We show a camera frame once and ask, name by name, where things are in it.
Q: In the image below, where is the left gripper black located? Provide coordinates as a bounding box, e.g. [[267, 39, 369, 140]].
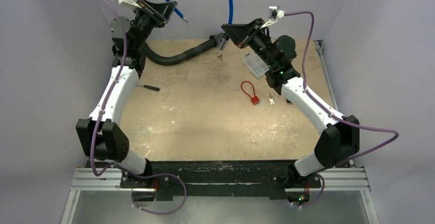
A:
[[133, 0, 177, 51]]

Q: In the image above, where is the red cable lock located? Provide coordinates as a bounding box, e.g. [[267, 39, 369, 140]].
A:
[[240, 80, 260, 105]]

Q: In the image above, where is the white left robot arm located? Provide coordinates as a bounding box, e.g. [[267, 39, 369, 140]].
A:
[[75, 0, 177, 188]]

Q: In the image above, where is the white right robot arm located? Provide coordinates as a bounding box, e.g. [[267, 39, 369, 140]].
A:
[[221, 18, 360, 187]]

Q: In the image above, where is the clear plastic organizer box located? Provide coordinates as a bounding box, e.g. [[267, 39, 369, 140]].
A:
[[242, 53, 269, 79]]

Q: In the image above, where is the small hammer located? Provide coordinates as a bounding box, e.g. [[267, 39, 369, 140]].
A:
[[135, 84, 160, 92]]

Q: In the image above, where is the black corrugated hose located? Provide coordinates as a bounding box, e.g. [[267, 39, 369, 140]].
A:
[[141, 34, 225, 67]]

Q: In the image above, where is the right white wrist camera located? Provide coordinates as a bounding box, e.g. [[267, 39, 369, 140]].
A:
[[261, 6, 285, 29]]

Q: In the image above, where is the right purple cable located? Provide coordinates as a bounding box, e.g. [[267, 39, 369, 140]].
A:
[[284, 11, 400, 210]]

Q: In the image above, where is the purple cable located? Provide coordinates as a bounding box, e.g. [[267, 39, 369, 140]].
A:
[[89, 0, 188, 216], [284, 11, 400, 210]]

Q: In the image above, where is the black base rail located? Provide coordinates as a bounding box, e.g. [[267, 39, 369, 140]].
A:
[[85, 159, 327, 201]]

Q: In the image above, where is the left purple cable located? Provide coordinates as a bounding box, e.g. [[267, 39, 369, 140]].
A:
[[89, 0, 188, 216]]

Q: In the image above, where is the aluminium frame rail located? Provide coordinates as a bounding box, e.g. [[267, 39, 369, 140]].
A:
[[62, 160, 379, 223]]

